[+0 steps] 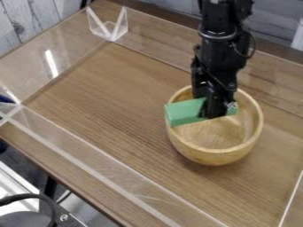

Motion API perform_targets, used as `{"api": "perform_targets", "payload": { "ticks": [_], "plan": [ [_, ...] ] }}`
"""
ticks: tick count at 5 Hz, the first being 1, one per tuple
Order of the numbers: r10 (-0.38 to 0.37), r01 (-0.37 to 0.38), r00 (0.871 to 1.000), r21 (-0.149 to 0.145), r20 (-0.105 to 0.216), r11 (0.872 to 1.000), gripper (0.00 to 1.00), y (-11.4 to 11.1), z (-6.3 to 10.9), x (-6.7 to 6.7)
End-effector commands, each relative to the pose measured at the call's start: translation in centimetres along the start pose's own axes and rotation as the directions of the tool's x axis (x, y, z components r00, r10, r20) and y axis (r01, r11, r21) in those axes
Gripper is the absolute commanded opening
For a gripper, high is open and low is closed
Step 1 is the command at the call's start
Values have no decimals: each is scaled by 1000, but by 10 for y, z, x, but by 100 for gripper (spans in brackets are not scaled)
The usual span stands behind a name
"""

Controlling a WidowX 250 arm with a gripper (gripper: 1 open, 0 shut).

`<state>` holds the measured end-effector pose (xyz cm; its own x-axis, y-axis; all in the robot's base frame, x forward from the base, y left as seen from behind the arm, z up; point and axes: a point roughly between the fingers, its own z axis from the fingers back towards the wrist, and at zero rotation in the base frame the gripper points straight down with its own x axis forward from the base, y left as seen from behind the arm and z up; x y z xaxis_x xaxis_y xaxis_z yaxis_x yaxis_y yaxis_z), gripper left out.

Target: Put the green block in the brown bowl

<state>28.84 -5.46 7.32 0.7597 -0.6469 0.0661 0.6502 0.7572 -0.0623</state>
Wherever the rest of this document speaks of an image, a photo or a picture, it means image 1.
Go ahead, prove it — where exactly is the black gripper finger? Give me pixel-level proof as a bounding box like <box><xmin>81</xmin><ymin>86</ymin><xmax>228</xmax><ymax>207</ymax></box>
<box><xmin>197</xmin><ymin>83</ymin><xmax>235</xmax><ymax>119</ymax></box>
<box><xmin>191</xmin><ymin>61</ymin><xmax>211</xmax><ymax>99</ymax></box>

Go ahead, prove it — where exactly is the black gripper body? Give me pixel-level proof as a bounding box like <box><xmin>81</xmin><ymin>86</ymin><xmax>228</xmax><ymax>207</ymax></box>
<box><xmin>192</xmin><ymin>29</ymin><xmax>256</xmax><ymax>92</ymax></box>

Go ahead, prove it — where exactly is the green rectangular block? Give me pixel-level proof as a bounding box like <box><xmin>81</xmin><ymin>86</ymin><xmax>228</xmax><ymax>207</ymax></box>
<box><xmin>164</xmin><ymin>98</ymin><xmax>237</xmax><ymax>127</ymax></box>

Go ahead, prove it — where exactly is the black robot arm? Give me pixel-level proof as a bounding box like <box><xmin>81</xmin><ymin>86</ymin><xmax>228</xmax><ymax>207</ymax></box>
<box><xmin>191</xmin><ymin>0</ymin><xmax>255</xmax><ymax>119</ymax></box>

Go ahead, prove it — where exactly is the light wooden bowl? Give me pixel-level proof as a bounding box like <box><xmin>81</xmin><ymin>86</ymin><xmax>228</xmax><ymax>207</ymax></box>
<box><xmin>164</xmin><ymin>85</ymin><xmax>264</xmax><ymax>166</ymax></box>

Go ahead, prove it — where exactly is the black table leg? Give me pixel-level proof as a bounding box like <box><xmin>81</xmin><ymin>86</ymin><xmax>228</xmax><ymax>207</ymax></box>
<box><xmin>44</xmin><ymin>176</ymin><xmax>57</xmax><ymax>199</ymax></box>

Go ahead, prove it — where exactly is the clear acrylic corner bracket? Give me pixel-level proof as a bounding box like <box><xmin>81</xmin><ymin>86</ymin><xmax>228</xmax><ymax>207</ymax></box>
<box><xmin>86</xmin><ymin>7</ymin><xmax>128</xmax><ymax>43</ymax></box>

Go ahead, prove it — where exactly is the black metal bracket with screw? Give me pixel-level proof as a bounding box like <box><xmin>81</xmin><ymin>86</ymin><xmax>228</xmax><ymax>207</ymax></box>
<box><xmin>37</xmin><ymin>194</ymin><xmax>88</xmax><ymax>227</ymax></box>

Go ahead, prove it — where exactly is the black cable loop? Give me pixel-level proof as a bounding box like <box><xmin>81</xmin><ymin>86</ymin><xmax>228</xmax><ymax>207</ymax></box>
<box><xmin>0</xmin><ymin>193</ymin><xmax>57</xmax><ymax>227</ymax></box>

